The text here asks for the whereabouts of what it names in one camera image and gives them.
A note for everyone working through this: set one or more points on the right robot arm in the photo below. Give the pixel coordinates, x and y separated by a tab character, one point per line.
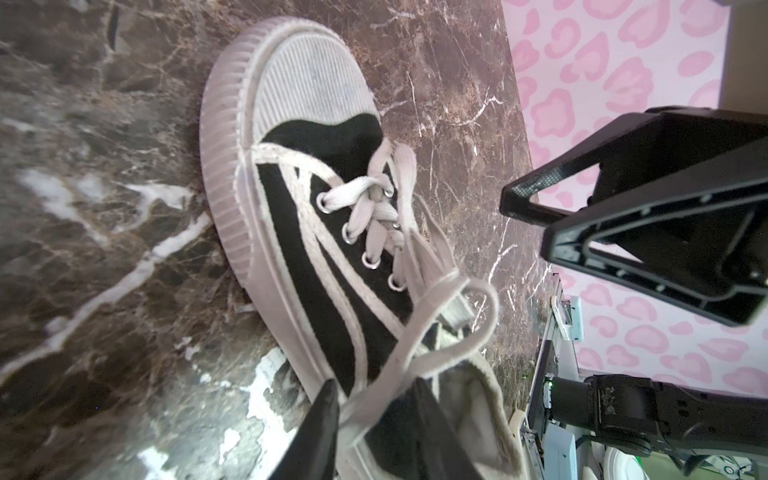
640	415

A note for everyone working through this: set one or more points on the black white sneaker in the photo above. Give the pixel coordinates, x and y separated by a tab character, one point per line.
286	115

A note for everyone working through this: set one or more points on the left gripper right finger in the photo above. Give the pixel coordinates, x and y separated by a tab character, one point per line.
439	453

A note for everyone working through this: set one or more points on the white shoelace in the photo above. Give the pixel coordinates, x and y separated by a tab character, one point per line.
382	204

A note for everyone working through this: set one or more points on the light blue clamp centre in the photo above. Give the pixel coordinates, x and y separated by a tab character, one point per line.
567	313

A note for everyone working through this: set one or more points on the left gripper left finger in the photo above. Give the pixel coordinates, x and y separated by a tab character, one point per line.
312	453

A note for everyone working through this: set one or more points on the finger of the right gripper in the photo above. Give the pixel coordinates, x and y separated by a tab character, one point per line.
632	150
693	238

